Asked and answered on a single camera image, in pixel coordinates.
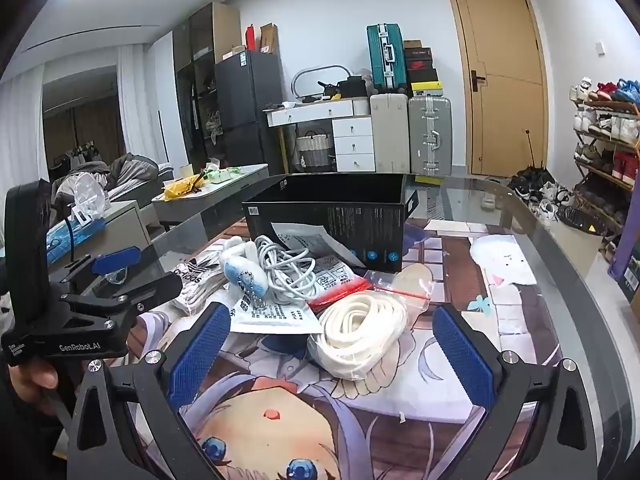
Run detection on white cable bundle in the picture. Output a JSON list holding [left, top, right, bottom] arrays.
[[254, 235, 322, 304]]

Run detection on crumpled clear plastic bag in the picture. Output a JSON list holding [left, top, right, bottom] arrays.
[[71, 172, 112, 222]]

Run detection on teal suitcase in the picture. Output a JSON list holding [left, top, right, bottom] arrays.
[[366, 23, 406, 92]]

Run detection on person's left hand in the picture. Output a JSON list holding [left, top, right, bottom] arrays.
[[9, 360, 59, 414]]

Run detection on yellow bag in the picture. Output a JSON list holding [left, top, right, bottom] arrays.
[[163, 177, 204, 202]]

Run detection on white face mask packet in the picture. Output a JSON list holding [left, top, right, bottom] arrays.
[[270, 224, 369, 269]]

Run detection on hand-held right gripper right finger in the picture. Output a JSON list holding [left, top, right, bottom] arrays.
[[431, 304, 599, 480]]

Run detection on small white printed packet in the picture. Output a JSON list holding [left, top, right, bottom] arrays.
[[313, 255, 357, 289]]

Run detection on white blue plush toy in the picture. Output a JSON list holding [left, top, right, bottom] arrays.
[[219, 237, 272, 316]]

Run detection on black bag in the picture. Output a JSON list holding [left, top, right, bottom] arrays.
[[336, 75, 369, 100]]

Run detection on white rope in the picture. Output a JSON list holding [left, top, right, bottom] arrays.
[[306, 290, 409, 382]]

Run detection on green white tissue packs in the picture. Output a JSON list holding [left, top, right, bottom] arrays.
[[202, 159, 242, 187]]

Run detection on clear red-zip plastic bag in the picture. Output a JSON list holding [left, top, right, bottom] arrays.
[[307, 263, 436, 332]]

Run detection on sofa with grey blanket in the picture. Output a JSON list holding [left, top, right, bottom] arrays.
[[50, 152, 174, 222]]

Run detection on silver suitcase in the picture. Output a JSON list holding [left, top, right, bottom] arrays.
[[407, 95, 454, 177]]

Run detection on shoe rack with shoes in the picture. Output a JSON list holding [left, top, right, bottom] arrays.
[[570, 77, 640, 256]]

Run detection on white curtain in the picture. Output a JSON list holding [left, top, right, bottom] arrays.
[[116, 41, 167, 162]]

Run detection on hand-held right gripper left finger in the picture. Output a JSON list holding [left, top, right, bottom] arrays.
[[65, 302, 233, 480]]

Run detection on wicker basket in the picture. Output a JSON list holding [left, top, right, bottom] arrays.
[[294, 129, 335, 169]]

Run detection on pile of dark shoes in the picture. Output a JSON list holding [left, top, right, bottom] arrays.
[[506, 166, 577, 223]]

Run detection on grey side cabinet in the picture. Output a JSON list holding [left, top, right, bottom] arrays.
[[44, 200, 154, 292]]

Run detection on beige suitcase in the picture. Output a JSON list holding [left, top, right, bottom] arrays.
[[369, 92, 412, 175]]

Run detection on black refrigerator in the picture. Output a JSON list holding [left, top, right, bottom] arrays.
[[213, 50, 286, 177]]

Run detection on dark tall cabinet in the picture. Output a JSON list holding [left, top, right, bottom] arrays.
[[172, 2, 242, 162]]

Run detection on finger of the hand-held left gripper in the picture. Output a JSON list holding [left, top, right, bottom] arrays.
[[61, 273, 184, 329], [51, 246, 142, 287]]

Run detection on brown cardboard box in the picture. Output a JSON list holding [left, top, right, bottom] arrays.
[[258, 23, 280, 56]]

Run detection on wooden shoe rack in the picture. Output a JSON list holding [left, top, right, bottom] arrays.
[[570, 77, 640, 263]]

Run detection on grey coffee table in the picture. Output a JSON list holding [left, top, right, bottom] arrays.
[[151, 162, 271, 234]]

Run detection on white desk with drawers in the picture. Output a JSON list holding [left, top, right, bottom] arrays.
[[263, 98, 376, 174]]

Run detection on printed desk mat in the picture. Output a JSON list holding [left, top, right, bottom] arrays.
[[125, 217, 568, 480]]

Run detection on oval white-framed mirror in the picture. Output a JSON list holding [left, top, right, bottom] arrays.
[[291, 64, 354, 99]]

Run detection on wooden door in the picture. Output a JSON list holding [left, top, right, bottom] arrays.
[[444, 0, 549, 179]]

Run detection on white socks black print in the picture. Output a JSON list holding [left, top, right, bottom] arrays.
[[170, 252, 232, 317]]

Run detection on blue face mask pack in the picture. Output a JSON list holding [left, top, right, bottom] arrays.
[[46, 224, 107, 262]]

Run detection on black umbrella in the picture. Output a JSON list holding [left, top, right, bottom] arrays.
[[509, 128, 554, 187]]

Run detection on black cardboard box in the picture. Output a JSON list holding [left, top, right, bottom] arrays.
[[241, 174, 420, 274]]

